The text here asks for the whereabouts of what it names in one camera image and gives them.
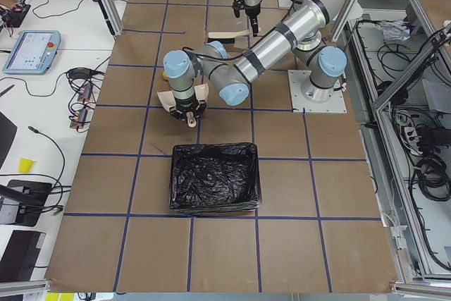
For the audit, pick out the near blue teach pendant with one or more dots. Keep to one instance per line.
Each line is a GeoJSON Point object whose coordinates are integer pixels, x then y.
{"type": "Point", "coordinates": [33, 52]}

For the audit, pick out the beige hand brush black bristles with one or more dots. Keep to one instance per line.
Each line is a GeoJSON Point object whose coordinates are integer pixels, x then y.
{"type": "Point", "coordinates": [226, 37]}

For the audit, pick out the bin with black trash bag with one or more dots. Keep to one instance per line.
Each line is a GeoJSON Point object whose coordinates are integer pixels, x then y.
{"type": "Point", "coordinates": [215, 178]}

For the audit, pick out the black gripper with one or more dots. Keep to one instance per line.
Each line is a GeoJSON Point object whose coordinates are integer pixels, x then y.
{"type": "Point", "coordinates": [252, 13]}
{"type": "Point", "coordinates": [184, 106]}

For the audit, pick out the black box device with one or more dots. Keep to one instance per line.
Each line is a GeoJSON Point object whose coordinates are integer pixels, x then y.
{"type": "Point", "coordinates": [22, 202]}

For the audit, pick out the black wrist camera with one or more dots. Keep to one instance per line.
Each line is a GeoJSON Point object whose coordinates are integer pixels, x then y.
{"type": "Point", "coordinates": [237, 6]}

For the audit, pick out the beige plastic dustpan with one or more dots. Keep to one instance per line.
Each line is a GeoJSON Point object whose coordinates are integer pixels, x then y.
{"type": "Point", "coordinates": [167, 100]}

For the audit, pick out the yellow paper cup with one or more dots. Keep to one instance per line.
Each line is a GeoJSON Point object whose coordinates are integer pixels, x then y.
{"type": "Point", "coordinates": [26, 165]}

